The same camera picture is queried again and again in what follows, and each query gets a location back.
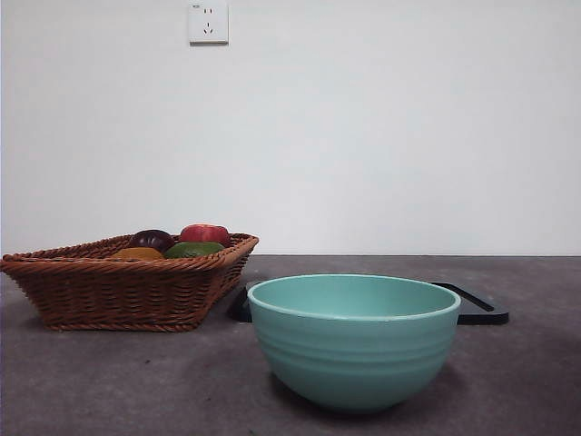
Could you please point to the white wall socket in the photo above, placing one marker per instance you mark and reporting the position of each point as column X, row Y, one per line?
column 209, row 27

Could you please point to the teal ceramic bowl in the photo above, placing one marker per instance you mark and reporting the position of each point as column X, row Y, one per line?
column 354, row 354

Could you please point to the dark purple fruit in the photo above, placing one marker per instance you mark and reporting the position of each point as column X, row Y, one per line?
column 150, row 238

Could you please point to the red apple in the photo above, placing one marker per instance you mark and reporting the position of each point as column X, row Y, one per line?
column 204, row 233

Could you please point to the green avocado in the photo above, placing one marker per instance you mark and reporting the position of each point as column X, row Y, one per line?
column 193, row 249

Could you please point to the dark green rectangular tray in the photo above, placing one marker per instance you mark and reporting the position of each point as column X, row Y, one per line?
column 483, row 313

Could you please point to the brown wicker basket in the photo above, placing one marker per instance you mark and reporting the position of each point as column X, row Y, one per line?
column 113, row 295

